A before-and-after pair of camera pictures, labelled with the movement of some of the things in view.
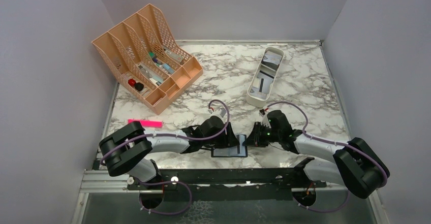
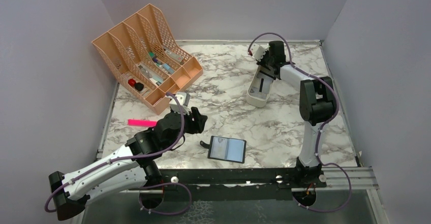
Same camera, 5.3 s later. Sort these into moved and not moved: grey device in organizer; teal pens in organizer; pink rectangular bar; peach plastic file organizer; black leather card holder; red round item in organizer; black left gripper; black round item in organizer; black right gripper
Moved: black right gripper; black left gripper; black leather card holder
Not moved: grey device in organizer; red round item in organizer; pink rectangular bar; peach plastic file organizer; teal pens in organizer; black round item in organizer
